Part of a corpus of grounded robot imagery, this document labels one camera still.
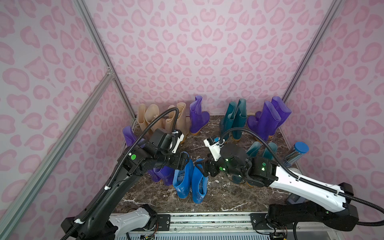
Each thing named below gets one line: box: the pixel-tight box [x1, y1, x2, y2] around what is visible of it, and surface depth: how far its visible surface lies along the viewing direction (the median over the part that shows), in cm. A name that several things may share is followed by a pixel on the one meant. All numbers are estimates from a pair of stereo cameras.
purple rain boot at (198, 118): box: [189, 95, 210, 136], surface depth 106 cm
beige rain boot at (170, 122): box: [165, 105, 176, 133], surface depth 84 cm
